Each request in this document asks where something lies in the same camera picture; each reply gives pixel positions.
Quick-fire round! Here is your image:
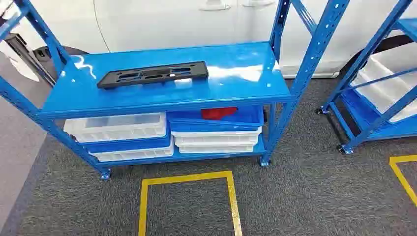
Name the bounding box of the red plastic part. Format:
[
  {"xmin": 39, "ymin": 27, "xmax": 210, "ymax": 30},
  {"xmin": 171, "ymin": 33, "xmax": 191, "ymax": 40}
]
[{"xmin": 200, "ymin": 107, "xmax": 238, "ymax": 120}]

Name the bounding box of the white plastic tray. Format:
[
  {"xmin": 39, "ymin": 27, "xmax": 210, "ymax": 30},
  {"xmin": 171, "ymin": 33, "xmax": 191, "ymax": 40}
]
[
  {"xmin": 91, "ymin": 143, "xmax": 175, "ymax": 163},
  {"xmin": 172, "ymin": 127, "xmax": 262, "ymax": 148},
  {"xmin": 63, "ymin": 112, "xmax": 167, "ymax": 144},
  {"xmin": 177, "ymin": 144, "xmax": 255, "ymax": 154}
]

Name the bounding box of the blue metal shelf rack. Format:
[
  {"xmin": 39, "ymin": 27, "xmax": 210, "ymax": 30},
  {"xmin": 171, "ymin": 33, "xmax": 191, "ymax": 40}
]
[
  {"xmin": 315, "ymin": 0, "xmax": 417, "ymax": 155},
  {"xmin": 0, "ymin": 0, "xmax": 351, "ymax": 181}
]

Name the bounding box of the blue plastic tray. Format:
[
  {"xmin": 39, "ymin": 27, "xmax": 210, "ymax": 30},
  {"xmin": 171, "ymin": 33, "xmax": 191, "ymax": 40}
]
[
  {"xmin": 167, "ymin": 105, "xmax": 265, "ymax": 127},
  {"xmin": 83, "ymin": 135, "xmax": 173, "ymax": 154}
]

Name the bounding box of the white car body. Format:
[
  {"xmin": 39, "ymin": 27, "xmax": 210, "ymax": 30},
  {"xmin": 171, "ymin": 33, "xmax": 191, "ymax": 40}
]
[{"xmin": 0, "ymin": 0, "xmax": 417, "ymax": 79}]

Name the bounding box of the white plastic trays stack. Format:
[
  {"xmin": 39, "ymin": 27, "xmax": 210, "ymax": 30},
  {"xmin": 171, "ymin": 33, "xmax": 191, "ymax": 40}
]
[{"xmin": 351, "ymin": 42, "xmax": 417, "ymax": 123}]

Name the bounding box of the black car tyre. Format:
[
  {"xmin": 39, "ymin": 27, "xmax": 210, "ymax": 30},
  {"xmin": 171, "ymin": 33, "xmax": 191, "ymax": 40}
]
[{"xmin": 338, "ymin": 34, "xmax": 415, "ymax": 76}]

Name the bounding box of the black plastic plate bracket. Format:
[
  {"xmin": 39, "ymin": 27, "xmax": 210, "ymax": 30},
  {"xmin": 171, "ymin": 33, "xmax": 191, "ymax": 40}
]
[{"xmin": 96, "ymin": 60, "xmax": 209, "ymax": 90}]

